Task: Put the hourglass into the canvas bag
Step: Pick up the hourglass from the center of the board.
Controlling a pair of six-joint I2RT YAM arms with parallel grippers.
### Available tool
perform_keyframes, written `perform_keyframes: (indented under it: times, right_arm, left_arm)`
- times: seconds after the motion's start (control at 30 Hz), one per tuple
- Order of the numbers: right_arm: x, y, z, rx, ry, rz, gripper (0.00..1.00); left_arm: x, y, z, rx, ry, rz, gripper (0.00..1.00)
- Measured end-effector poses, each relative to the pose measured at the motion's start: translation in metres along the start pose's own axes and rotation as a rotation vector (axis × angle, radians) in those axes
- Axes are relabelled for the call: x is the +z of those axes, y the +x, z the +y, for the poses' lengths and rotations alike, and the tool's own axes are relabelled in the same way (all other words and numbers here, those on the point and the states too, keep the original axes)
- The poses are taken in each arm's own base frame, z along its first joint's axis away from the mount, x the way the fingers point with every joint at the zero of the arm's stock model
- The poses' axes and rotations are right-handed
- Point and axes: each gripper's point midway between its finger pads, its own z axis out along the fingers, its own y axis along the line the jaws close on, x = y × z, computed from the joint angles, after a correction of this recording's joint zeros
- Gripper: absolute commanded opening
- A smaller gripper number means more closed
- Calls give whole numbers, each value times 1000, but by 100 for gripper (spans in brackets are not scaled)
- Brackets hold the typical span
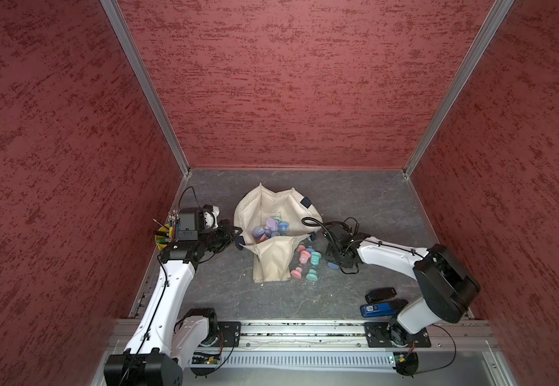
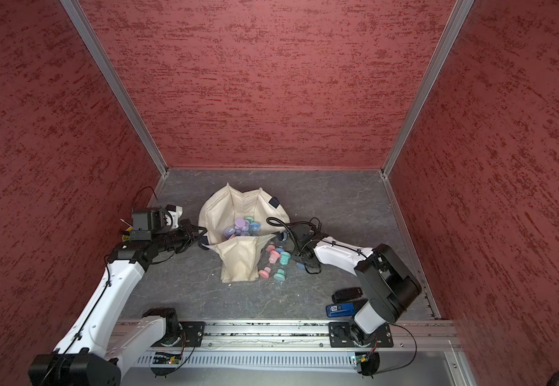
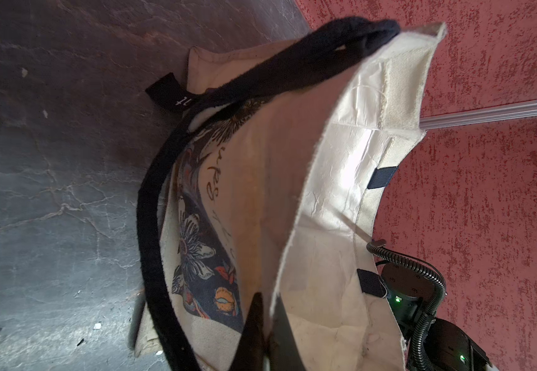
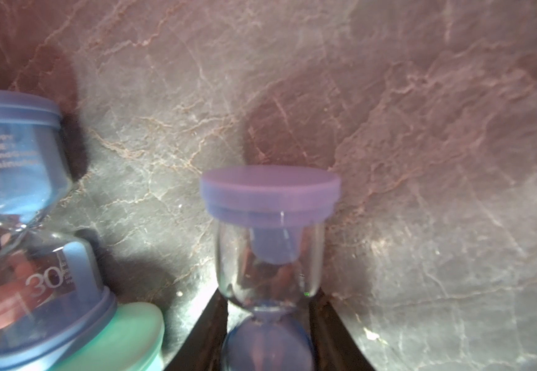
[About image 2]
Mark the black stapler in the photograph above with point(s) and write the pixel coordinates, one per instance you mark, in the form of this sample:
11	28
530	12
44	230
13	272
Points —
347	295

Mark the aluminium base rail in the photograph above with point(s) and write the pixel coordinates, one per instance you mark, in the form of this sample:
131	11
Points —
317	335

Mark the blue stapler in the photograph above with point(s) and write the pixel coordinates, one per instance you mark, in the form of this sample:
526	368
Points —
346	309

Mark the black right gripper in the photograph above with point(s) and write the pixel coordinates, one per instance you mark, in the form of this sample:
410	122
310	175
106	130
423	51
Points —
295	255

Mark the purple hourglass pile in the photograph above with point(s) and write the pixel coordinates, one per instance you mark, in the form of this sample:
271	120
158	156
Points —
228	232

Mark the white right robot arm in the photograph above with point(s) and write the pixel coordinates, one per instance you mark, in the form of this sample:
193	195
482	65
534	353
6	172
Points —
388	284

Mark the cream canvas bag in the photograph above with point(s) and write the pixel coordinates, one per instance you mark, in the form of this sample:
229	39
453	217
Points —
240	255

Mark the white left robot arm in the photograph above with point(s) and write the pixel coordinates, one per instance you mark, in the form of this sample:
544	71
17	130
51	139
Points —
84	356

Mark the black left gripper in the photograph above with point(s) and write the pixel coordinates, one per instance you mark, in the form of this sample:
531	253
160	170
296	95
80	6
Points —
188	229

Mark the pink hourglass left pile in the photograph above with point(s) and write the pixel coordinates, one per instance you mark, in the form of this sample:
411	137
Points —
266	270

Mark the aluminium corner post right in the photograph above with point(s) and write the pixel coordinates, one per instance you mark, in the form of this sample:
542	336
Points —
447	39

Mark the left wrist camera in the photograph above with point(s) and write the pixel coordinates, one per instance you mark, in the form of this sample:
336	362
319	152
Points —
153	221

